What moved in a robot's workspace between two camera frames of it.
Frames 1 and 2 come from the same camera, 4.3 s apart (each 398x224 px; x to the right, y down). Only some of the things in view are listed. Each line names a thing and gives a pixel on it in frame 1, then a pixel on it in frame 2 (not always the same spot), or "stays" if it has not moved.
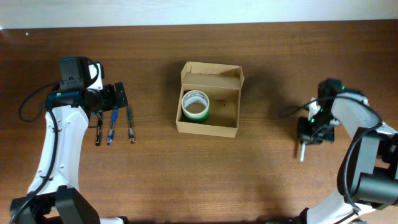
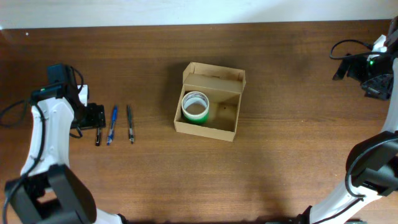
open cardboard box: x=222 y=83 stays
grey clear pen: x=131 y=139 stays
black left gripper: x=120 y=95 to x=94 y=116
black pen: x=99 y=129 stays
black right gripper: x=315 y=135 to x=352 y=71
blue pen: x=113 y=122 stays
